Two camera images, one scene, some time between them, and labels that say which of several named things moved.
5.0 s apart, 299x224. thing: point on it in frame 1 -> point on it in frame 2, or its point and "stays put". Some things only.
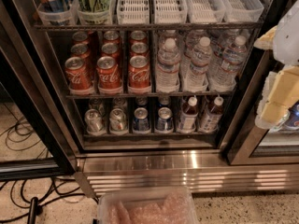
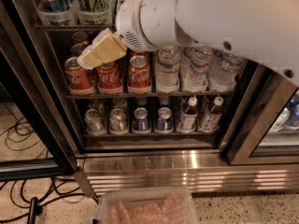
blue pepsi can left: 141,121 stays put
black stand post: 32,217 stays put
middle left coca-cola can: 79,49 stays put
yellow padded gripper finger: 266,41 -> 105,43
